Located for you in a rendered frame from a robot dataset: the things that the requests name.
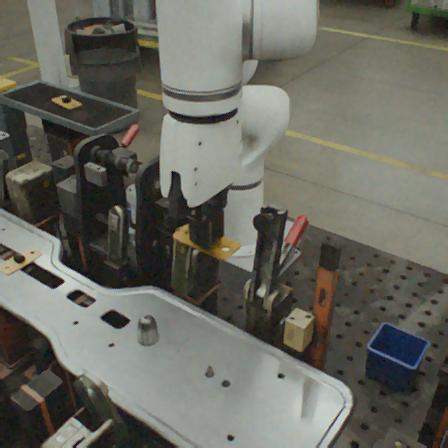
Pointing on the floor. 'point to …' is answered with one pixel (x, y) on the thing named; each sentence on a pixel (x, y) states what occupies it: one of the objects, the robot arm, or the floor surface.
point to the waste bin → (105, 59)
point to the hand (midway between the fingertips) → (206, 225)
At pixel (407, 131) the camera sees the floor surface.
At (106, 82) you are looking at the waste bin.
